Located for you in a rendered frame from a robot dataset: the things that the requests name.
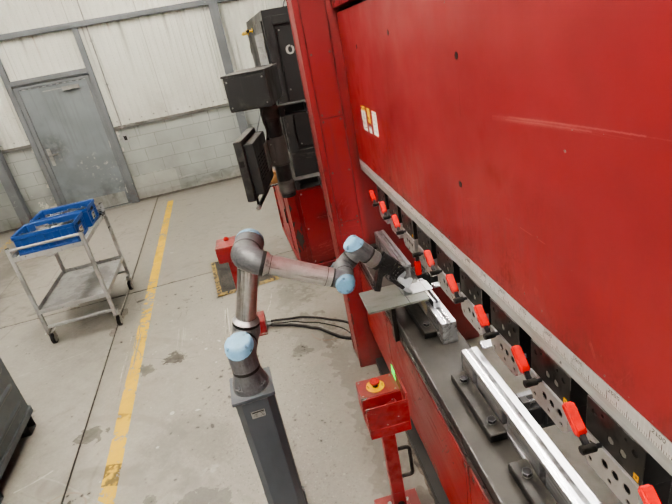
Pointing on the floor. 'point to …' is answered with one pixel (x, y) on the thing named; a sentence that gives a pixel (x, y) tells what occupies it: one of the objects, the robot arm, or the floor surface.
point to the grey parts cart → (76, 278)
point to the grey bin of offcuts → (12, 417)
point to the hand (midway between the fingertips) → (406, 288)
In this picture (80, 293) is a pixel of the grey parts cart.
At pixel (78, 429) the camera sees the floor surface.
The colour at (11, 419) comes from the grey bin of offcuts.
